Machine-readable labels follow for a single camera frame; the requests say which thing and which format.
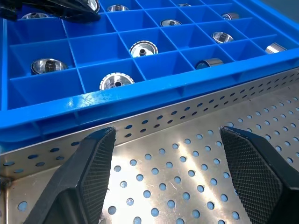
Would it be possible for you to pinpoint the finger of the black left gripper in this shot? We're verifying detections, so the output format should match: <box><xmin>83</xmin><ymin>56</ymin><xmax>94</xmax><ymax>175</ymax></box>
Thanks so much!
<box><xmin>0</xmin><ymin>0</ymin><xmax>101</xmax><ymax>23</ymax></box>

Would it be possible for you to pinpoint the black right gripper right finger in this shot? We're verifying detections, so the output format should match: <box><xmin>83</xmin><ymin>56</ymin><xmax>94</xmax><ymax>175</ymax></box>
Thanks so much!
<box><xmin>220</xmin><ymin>126</ymin><xmax>299</xmax><ymax>224</ymax></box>

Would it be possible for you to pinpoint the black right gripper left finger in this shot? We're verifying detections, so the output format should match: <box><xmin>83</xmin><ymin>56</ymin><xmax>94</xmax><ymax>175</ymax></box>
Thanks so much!
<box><xmin>23</xmin><ymin>126</ymin><xmax>117</xmax><ymax>224</ymax></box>

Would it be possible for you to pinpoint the blue compartment tray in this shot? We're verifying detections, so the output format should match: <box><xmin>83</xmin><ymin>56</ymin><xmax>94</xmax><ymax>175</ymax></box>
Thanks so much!
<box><xmin>0</xmin><ymin>0</ymin><xmax>299</xmax><ymax>151</ymax></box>

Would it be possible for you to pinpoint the perforated steel tray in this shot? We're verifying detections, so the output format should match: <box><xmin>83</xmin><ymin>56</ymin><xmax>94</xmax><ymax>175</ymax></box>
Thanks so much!
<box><xmin>0</xmin><ymin>69</ymin><xmax>299</xmax><ymax>224</ymax></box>

